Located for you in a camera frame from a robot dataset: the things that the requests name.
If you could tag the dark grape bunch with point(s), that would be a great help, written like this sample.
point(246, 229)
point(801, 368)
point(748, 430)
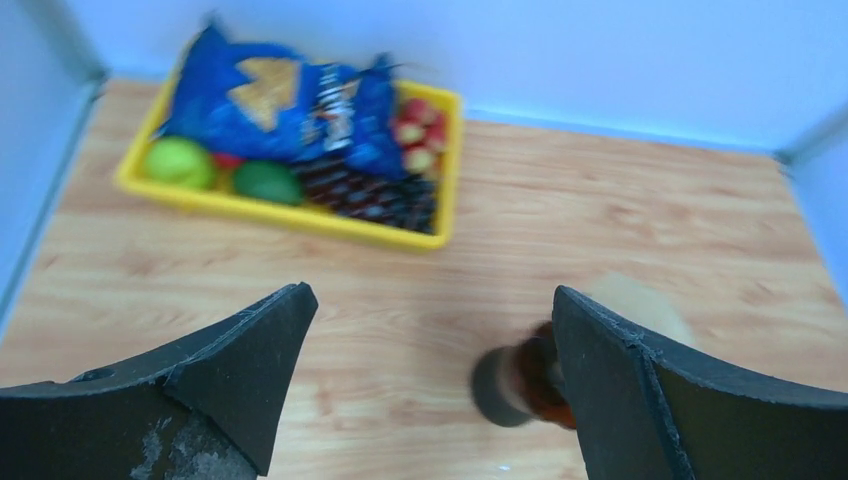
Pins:
point(409, 203)

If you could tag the brown amber dripper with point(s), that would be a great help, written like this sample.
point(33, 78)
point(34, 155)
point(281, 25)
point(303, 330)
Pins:
point(537, 378)

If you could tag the blue chips bag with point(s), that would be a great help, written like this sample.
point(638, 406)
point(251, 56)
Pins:
point(262, 100)

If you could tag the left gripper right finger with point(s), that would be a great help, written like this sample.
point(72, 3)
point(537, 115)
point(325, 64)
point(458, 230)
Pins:
point(649, 407)

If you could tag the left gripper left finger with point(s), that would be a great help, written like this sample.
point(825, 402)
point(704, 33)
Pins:
point(204, 406)

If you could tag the yellow plastic bin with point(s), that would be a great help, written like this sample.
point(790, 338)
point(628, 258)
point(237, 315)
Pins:
point(220, 201)

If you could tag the green lime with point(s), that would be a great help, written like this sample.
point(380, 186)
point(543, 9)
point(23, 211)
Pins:
point(180, 162)

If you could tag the paper filter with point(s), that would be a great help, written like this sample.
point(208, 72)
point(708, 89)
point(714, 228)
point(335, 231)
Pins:
point(642, 305)

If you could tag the red rimmed glass server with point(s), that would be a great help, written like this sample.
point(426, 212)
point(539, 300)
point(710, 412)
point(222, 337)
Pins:
point(493, 394)

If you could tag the green avocado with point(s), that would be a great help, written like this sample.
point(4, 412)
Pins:
point(268, 181)

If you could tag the red apples pile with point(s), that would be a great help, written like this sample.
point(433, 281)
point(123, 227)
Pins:
point(420, 129)

